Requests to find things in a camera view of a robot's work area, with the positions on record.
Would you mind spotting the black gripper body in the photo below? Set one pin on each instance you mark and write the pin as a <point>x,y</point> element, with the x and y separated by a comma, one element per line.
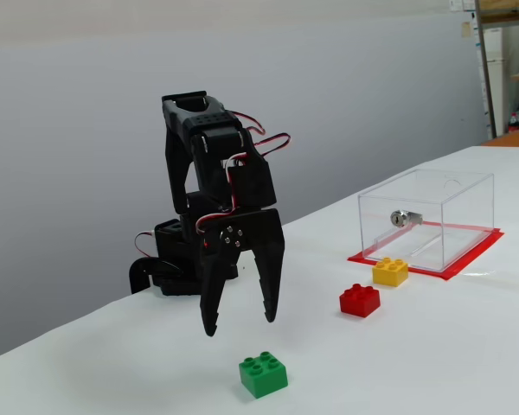
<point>256,235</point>

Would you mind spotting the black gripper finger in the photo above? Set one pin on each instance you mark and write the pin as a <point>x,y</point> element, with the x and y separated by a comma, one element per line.
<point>271,281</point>
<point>214,294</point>

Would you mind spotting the green lego brick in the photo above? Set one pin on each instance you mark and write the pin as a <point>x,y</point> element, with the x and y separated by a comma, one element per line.
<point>264,380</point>

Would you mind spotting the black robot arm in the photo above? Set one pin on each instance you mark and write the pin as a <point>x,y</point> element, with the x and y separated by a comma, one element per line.
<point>177,173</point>

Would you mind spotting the red lego brick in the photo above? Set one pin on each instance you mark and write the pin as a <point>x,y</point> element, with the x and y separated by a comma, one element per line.
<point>359,304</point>

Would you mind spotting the yellow lego brick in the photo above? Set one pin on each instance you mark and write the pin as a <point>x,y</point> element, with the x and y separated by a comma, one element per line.
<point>389,274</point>

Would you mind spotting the transparent plastic box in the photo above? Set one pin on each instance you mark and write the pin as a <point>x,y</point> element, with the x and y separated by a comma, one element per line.
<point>458,194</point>

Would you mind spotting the black table clamp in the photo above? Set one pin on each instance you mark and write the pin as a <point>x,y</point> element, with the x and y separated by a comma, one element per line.
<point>138,274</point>

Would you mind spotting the silver cam lock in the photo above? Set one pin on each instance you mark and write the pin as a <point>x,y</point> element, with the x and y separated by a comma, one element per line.
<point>400,218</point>

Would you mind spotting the red base mat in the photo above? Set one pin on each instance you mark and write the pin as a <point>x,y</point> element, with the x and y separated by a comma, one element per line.
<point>476,252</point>

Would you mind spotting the metal shelf rack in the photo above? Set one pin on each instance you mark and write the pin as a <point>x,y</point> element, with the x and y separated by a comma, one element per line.
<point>488,86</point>

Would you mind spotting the red cap cola bottle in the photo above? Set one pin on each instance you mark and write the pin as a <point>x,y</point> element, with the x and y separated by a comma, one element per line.
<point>514,124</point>

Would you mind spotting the yellowish paper note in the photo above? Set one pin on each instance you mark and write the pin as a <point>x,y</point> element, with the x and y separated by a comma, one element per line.
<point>466,28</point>

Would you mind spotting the white paper labels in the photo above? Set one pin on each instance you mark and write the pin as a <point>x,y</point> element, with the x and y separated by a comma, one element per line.
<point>460,4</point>

